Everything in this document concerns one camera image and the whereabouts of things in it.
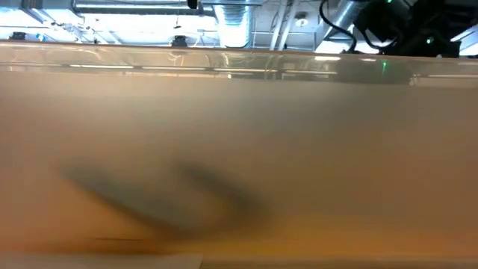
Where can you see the round white ceiling fixture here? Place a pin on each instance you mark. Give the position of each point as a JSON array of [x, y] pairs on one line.
[[301, 21]]

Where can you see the black ceiling device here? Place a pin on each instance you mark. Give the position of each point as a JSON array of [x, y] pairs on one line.
[[16, 35], [179, 40]]

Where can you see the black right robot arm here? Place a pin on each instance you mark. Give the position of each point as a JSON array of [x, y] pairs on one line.
[[440, 15]]

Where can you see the grey horizontal ceiling pipe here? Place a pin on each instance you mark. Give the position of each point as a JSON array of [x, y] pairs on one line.
[[112, 6]]

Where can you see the orange translucent plastic tray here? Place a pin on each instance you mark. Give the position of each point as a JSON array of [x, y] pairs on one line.
[[298, 149]]

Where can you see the corrugated silver ceiling duct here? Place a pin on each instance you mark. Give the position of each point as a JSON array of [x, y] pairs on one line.
[[233, 26]]

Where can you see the white slanted pipe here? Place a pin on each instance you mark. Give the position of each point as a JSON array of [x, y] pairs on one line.
[[276, 33], [287, 30]]

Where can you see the spiral metal ceiling duct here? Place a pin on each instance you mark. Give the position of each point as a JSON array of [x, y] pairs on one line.
[[341, 15]]

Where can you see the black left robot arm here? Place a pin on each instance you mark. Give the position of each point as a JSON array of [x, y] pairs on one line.
[[192, 3]]

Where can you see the bright ceiling light panel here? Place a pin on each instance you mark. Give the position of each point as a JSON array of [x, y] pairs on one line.
[[336, 48]]

